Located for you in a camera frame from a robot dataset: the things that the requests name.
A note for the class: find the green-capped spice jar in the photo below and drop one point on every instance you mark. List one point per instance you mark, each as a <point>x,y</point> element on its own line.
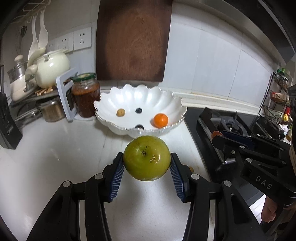
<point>281,71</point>

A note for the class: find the person's right hand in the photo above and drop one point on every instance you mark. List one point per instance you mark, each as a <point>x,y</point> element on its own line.
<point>269,209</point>

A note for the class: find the black scissors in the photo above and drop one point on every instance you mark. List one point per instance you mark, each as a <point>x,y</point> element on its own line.
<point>23,31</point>

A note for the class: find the steel pan lid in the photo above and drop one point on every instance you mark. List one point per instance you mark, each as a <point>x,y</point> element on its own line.
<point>26,117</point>

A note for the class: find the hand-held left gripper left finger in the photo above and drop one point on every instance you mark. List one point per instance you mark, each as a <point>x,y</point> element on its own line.
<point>116,183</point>

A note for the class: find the steel pot with lid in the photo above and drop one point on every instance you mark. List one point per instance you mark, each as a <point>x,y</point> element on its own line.
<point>17,69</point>

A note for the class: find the white corner shelf rack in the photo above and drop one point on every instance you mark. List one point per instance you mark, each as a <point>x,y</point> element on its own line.
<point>67,97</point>

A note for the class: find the glass jar of sauce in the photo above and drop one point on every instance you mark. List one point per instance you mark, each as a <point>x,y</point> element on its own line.
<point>86,97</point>

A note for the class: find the black burner grate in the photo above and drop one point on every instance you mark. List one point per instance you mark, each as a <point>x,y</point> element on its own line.
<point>268,127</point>
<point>227,122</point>

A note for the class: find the green apple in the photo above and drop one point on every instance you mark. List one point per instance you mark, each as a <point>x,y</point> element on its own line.
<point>146,158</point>

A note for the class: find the white scalloped bowl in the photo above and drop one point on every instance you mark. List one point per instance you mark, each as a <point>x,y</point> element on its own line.
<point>129,99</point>

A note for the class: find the dark blueberry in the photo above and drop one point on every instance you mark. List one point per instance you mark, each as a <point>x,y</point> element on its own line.
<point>139,126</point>
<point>138,110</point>

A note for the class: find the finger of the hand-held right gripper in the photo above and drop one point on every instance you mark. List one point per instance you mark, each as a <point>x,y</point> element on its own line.
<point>240,135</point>
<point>231,144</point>

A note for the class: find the black range hood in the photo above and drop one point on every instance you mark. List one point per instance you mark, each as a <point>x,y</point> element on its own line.
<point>272,25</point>

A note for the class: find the cream ceramic pot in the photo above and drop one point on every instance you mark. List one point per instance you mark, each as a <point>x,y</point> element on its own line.
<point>52,67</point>

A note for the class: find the low steel pot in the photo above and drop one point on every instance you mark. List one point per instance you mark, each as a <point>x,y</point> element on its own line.
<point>52,111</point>

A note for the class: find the wooden trivet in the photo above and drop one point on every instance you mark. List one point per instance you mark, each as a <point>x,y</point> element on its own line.
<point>45,90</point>

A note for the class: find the brown longan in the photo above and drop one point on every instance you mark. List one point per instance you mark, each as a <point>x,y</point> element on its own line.
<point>120,112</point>

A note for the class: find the brown wooden cutting board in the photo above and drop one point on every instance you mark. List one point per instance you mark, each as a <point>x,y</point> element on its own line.
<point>134,39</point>

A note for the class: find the orange tangerine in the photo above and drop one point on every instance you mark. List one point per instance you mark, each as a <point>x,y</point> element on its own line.
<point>160,120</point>

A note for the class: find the black knife block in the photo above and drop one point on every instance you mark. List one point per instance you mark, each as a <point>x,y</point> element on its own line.
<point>8,129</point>

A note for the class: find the black gas stove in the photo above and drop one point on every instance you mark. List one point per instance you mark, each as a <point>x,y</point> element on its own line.
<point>203,139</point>

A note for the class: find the white enamel pot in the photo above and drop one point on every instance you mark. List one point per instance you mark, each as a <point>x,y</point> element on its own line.
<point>19,89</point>

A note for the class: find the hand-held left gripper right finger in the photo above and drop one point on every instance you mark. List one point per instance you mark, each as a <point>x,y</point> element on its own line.
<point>178,180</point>

